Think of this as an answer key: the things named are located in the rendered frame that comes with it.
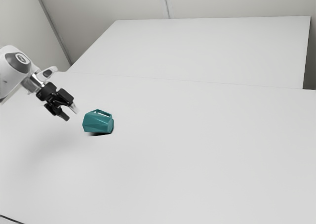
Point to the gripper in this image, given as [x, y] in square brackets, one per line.
[49, 91]

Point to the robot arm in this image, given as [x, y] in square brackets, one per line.
[12, 70]

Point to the teal faceted mug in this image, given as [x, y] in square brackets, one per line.
[97, 122]

